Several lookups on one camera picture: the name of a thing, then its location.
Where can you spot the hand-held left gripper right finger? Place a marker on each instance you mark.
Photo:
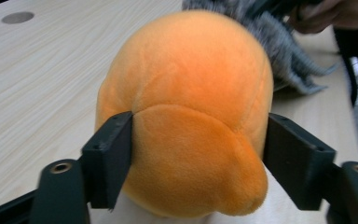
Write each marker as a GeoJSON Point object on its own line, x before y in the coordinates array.
{"type": "Point", "coordinates": [295, 158]}

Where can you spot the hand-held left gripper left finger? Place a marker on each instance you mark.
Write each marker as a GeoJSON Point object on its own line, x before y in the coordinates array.
{"type": "Point", "coordinates": [110, 155]}

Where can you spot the orange plush toy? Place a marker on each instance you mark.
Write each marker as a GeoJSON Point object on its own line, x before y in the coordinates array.
{"type": "Point", "coordinates": [192, 109]}

